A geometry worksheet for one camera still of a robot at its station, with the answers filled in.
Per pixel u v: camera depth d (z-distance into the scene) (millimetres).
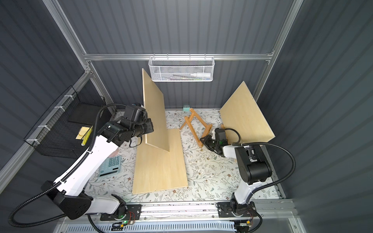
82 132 751
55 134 691
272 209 766
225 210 736
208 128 1014
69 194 384
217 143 771
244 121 492
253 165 489
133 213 723
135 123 534
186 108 1196
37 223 403
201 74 922
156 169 841
